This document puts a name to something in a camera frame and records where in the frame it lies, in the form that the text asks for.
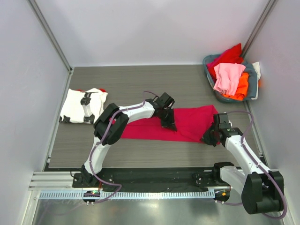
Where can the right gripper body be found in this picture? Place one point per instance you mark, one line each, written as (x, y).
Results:
(210, 136)

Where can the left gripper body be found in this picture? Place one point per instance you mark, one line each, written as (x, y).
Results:
(167, 118)

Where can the crimson t shirt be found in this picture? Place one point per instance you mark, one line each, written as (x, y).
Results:
(191, 124)

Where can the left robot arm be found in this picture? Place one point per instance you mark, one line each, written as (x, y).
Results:
(110, 125)

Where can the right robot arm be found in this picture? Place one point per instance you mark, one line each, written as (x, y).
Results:
(260, 188)

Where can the orange t shirt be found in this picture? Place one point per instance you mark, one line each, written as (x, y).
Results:
(239, 90)

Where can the pink t shirt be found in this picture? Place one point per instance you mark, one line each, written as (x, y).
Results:
(228, 77)

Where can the blue laundry basket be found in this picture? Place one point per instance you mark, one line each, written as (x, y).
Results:
(253, 80)

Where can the white cloth in basket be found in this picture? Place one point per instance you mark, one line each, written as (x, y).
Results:
(256, 67)

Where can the red t shirt in basket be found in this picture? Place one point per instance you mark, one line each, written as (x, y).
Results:
(232, 55)

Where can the folded white t shirt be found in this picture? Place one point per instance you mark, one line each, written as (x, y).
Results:
(83, 106)

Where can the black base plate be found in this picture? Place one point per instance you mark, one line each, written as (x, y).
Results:
(158, 180)

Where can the right aluminium frame post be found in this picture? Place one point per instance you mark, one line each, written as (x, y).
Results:
(259, 25)

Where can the aluminium frame post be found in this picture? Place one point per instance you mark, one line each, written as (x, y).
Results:
(42, 20)
(259, 25)

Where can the slotted cable duct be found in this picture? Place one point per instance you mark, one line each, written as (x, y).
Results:
(85, 195)

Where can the left aluminium frame post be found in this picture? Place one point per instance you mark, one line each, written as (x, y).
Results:
(42, 20)

